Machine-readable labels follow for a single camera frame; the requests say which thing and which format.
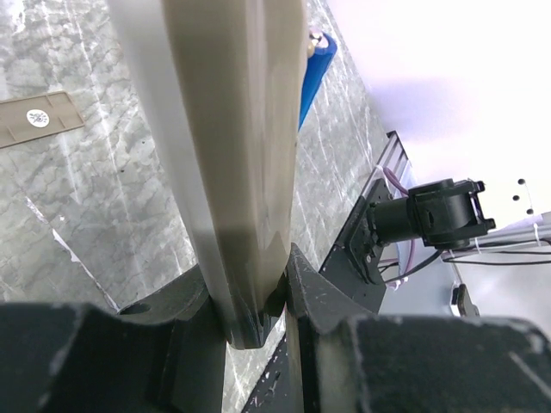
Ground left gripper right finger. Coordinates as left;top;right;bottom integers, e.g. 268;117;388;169
286;246;550;412

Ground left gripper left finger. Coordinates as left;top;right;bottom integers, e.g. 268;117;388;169
1;267;226;412

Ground beige battery cover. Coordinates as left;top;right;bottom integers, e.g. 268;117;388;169
1;90;84;148

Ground beige white remote control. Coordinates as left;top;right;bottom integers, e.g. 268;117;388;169
108;1;308;349

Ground blue battery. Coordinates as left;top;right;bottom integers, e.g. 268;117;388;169
299;28;337;127

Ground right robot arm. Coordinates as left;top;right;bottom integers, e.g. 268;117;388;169
349;178;550;257

